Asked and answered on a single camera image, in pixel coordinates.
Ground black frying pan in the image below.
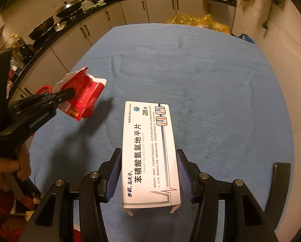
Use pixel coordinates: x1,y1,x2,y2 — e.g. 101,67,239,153
28,7,58,41

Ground torn red snack wrapper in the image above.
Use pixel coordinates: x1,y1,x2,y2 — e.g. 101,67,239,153
52,67,107,121

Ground condiment bottles cluster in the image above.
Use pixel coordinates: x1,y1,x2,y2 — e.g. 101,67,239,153
8,34,34,82

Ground red plastic mesh basket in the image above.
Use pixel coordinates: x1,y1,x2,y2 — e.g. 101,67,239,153
36,85,52,95

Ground black wok with lid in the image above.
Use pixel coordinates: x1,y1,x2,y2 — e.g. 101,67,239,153
56,0,86,19

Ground black power cable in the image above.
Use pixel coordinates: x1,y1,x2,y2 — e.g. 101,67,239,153
262,0,276,30

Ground left hand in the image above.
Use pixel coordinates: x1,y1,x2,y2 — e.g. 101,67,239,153
0,143,31,192

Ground black chair back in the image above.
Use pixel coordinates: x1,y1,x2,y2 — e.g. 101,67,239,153
265,162,291,230

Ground white kitchen cabinets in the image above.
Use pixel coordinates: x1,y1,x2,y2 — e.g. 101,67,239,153
7,0,237,99

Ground blue object behind table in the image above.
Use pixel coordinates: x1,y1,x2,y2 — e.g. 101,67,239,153
238,33,255,44

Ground white medicine box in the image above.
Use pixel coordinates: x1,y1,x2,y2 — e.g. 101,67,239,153
121,101,181,215

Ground blue table cloth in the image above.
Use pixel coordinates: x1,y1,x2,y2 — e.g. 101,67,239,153
22,24,294,241

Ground yellow plastic bag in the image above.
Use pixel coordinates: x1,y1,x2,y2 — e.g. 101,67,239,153
166,14,232,35

